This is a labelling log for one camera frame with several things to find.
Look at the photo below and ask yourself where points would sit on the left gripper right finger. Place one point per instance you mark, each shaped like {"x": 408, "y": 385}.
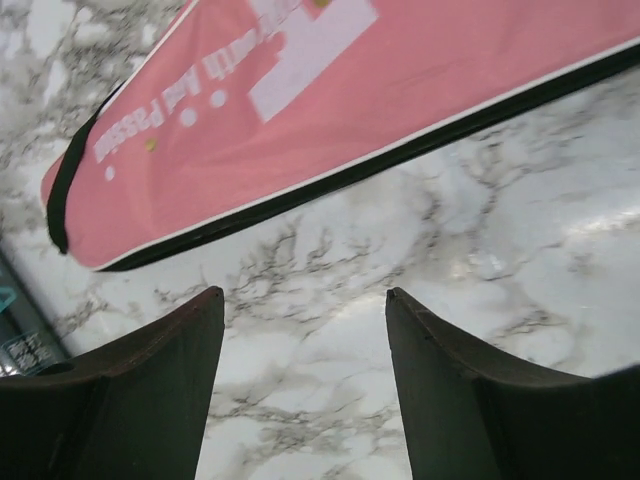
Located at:
{"x": 473, "y": 411}

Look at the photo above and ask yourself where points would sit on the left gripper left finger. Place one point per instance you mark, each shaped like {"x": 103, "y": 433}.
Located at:
{"x": 134, "y": 408}

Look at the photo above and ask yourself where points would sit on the black shuttlecock tube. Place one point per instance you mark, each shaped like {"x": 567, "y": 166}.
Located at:
{"x": 29, "y": 344}

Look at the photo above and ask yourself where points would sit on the pink racket bag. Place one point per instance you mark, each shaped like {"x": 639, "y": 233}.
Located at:
{"x": 246, "y": 109}

